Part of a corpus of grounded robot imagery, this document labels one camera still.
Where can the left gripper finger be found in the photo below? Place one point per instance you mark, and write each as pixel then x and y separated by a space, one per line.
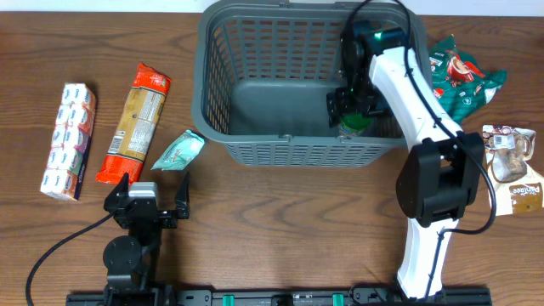
pixel 121 190
pixel 182 197

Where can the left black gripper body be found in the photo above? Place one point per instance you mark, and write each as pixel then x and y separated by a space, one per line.
pixel 166 220

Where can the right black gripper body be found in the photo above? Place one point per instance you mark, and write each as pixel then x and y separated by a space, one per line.
pixel 354 104

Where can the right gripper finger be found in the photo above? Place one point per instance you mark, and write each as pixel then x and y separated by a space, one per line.
pixel 334 105
pixel 375 112

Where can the green lid jar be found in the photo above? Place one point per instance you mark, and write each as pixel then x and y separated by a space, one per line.
pixel 354 125

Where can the orange pasta package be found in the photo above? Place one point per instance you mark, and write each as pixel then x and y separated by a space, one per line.
pixel 135 130

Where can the mint green wipes packet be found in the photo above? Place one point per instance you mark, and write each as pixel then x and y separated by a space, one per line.
pixel 180 153

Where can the green coffee bag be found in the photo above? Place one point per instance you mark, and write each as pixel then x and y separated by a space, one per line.
pixel 459 84

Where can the dried mushroom bag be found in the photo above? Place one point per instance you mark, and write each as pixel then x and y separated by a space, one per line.
pixel 518 187

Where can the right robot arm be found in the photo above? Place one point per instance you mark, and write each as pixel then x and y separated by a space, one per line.
pixel 440 176

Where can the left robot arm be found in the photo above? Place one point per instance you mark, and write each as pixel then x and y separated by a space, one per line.
pixel 131 259

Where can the tissue pack multipack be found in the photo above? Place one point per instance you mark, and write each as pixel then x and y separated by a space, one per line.
pixel 70 141

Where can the grey plastic basket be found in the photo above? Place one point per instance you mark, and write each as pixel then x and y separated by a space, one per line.
pixel 263 70

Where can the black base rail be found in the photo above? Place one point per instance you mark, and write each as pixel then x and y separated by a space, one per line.
pixel 356 296

